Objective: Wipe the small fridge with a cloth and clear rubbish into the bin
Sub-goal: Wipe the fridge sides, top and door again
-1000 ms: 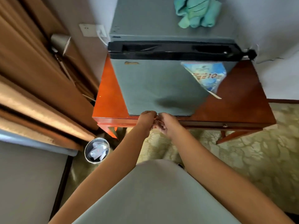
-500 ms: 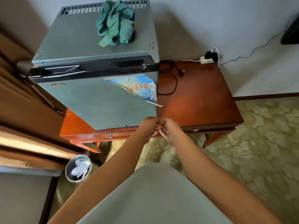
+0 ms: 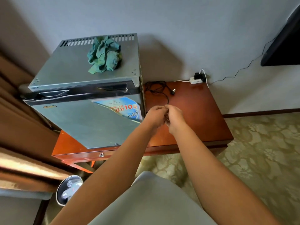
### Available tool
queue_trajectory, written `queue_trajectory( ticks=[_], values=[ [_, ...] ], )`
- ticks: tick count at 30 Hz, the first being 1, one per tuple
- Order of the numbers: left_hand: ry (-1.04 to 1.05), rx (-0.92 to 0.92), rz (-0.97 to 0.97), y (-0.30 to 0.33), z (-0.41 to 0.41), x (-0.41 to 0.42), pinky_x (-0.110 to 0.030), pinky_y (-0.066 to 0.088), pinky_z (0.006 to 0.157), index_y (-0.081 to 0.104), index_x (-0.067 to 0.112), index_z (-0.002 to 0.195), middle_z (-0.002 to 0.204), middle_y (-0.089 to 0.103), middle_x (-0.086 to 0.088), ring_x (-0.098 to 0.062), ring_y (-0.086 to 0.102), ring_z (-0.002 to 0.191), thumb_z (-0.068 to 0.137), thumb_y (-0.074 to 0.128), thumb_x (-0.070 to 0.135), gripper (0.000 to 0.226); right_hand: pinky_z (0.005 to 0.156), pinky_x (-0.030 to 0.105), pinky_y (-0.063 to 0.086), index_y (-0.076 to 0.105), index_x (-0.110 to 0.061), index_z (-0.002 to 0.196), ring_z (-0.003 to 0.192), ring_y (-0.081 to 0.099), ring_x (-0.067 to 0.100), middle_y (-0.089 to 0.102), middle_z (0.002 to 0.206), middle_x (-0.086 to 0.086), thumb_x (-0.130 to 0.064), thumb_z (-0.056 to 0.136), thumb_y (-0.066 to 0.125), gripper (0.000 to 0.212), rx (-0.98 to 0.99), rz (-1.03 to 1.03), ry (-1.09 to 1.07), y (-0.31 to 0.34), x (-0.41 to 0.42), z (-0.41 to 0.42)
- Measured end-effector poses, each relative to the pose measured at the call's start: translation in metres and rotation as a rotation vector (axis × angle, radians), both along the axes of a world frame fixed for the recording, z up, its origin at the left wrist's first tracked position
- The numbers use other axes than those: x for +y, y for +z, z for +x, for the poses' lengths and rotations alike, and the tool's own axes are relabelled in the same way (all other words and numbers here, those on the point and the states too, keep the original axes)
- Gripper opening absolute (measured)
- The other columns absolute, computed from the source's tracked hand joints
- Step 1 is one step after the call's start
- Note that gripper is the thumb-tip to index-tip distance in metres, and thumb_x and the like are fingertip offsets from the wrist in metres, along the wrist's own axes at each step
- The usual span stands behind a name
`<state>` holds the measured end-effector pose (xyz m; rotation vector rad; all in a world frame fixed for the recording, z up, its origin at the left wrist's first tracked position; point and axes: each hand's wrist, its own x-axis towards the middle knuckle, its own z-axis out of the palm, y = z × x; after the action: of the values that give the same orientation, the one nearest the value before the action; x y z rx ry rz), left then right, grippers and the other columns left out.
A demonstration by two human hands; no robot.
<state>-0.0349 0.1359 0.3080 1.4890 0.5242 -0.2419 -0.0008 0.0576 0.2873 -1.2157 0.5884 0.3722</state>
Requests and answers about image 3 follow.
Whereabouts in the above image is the person's left hand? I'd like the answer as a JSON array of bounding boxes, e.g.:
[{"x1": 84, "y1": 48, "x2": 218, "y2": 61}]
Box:
[{"x1": 143, "y1": 105, "x2": 169, "y2": 135}]

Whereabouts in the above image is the person's right hand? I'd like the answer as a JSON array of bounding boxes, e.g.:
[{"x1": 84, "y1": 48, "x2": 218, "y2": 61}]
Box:
[{"x1": 164, "y1": 104, "x2": 188, "y2": 136}]

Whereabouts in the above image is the green blue cleaning cloth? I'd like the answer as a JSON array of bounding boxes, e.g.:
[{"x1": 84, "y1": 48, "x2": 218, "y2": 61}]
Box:
[{"x1": 87, "y1": 35, "x2": 122, "y2": 75}]

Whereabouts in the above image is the grey mini fridge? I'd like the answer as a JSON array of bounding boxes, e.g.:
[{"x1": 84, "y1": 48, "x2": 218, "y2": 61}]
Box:
[{"x1": 23, "y1": 33, "x2": 146, "y2": 149}]

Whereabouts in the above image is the person's right forearm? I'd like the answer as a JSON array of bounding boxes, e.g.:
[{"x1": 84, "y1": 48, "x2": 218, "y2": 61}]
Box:
[{"x1": 172, "y1": 124, "x2": 282, "y2": 225}]

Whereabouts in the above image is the person's left forearm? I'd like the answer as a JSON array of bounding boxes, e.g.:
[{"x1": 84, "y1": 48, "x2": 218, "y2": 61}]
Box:
[{"x1": 50, "y1": 122, "x2": 160, "y2": 225}]

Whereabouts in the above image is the person's grey shirt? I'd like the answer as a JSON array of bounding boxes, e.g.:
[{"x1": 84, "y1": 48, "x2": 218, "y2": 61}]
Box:
[{"x1": 88, "y1": 171, "x2": 217, "y2": 225}]

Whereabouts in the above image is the black power adapter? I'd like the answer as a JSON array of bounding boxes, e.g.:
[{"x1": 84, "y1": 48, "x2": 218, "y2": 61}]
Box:
[{"x1": 193, "y1": 70, "x2": 207, "y2": 83}]

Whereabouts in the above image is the round metal trash bin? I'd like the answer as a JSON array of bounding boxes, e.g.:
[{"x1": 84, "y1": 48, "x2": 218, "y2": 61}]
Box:
[{"x1": 56, "y1": 175, "x2": 84, "y2": 207}]

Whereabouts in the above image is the black television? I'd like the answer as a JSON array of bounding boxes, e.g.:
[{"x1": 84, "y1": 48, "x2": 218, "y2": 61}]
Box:
[{"x1": 260, "y1": 2, "x2": 300, "y2": 67}]

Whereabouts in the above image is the brown curtain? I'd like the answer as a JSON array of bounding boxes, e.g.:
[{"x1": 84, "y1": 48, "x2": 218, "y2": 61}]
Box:
[{"x1": 0, "y1": 53, "x2": 73, "y2": 193}]

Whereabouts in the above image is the black power cable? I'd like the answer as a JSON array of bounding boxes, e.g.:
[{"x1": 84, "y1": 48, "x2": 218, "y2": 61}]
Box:
[{"x1": 144, "y1": 81, "x2": 177, "y2": 106}]

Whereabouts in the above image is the thin cable on wall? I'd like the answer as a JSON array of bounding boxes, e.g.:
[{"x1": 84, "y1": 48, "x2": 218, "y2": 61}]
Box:
[{"x1": 208, "y1": 37, "x2": 277, "y2": 85}]

